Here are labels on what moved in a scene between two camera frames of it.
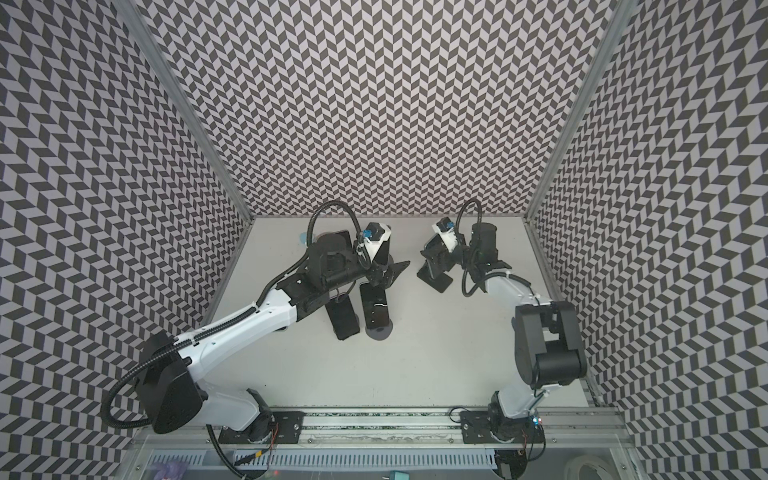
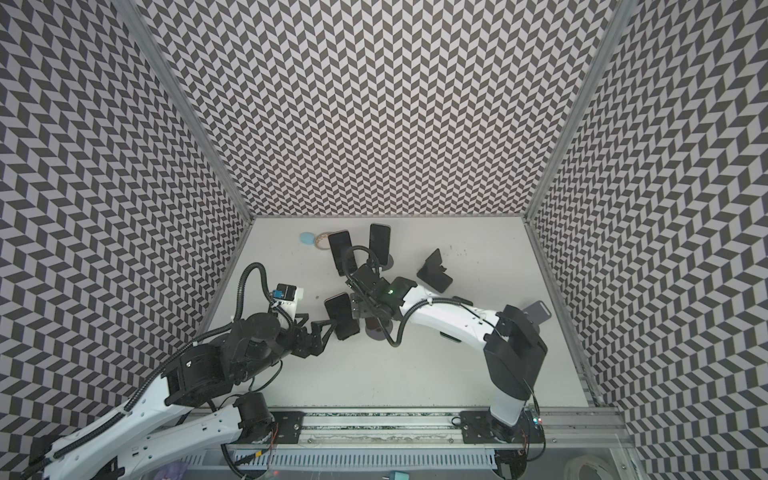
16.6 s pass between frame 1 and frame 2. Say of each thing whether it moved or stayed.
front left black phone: stayed
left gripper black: moved
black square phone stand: stayed
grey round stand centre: stayed
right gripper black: moved
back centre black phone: stayed
